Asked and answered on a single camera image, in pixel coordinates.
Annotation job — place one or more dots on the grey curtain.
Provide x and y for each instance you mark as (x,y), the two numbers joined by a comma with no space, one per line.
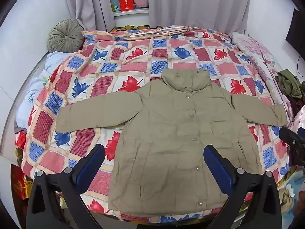
(93,2)
(197,2)

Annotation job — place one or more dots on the pale flowered cloth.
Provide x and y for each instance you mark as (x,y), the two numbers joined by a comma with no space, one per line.
(292,186)

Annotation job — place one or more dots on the khaki padded jacket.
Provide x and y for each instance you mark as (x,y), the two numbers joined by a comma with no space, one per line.
(166,133)

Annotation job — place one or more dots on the leaf-printed patchwork quilt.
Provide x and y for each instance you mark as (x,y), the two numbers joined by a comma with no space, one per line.
(107,76)

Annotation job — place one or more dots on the striped folded cloth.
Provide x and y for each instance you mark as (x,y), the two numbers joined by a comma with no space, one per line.
(157,31)

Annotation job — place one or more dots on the round green pleated cushion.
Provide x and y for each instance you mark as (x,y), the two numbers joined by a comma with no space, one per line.
(64,36)

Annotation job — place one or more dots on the pink floral blanket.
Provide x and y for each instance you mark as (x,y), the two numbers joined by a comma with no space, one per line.
(258,50)

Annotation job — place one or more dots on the light blue floral blanket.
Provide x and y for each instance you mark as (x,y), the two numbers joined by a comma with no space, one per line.
(35,88)

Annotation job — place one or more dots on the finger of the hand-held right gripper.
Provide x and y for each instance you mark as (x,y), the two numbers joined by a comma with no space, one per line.
(288,135)

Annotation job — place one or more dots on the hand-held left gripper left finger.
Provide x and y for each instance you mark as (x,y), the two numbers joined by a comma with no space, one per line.
(89,164)

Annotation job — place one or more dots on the red and gold bag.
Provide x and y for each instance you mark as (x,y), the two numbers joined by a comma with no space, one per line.
(20,181)

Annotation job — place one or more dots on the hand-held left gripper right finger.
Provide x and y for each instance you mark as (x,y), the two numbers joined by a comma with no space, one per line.
(219,165)

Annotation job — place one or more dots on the olive green clothes pile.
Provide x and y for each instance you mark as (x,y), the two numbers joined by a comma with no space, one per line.
(289,83)

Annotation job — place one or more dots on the white window sill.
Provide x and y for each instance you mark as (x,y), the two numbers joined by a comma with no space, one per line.
(131,18)

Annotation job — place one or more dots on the black screen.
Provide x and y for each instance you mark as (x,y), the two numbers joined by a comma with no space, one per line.
(296,28)

